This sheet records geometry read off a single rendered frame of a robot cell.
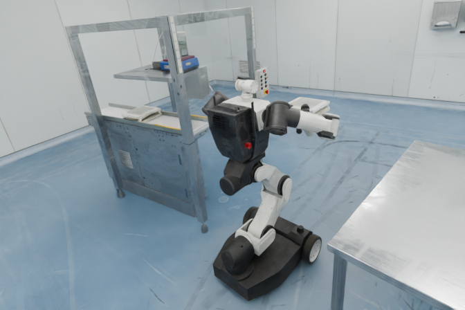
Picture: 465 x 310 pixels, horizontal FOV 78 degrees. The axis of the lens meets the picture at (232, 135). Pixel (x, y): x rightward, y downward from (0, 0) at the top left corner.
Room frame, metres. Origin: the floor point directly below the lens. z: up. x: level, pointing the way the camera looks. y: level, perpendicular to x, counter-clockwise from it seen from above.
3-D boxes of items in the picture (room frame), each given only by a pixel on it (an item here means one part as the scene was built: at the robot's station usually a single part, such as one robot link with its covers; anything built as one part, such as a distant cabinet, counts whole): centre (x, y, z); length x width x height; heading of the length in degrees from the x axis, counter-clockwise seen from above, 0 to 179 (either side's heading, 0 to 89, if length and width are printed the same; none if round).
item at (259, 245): (1.48, -0.08, 0.28); 0.21 x 0.20 x 0.13; 135
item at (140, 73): (2.22, 0.50, 1.28); 0.62 x 0.38 x 0.04; 54
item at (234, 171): (1.43, -0.03, 0.82); 0.28 x 0.13 x 0.18; 135
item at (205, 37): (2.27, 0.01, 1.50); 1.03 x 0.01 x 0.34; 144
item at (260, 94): (2.69, -0.33, 1.00); 0.17 x 0.06 x 0.26; 144
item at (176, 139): (2.45, 0.80, 0.80); 1.30 x 0.29 x 0.10; 54
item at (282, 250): (1.50, -0.11, 0.19); 0.64 x 0.52 x 0.33; 135
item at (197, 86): (2.21, 0.26, 1.17); 0.22 x 0.11 x 0.20; 54
